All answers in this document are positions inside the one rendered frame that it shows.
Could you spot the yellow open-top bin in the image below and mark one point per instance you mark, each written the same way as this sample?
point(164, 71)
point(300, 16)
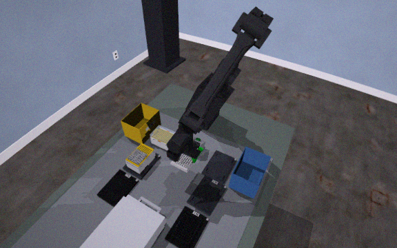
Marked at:
point(141, 122)

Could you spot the blue open-top bin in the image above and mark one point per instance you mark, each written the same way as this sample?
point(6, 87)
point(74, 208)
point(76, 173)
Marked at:
point(249, 171)

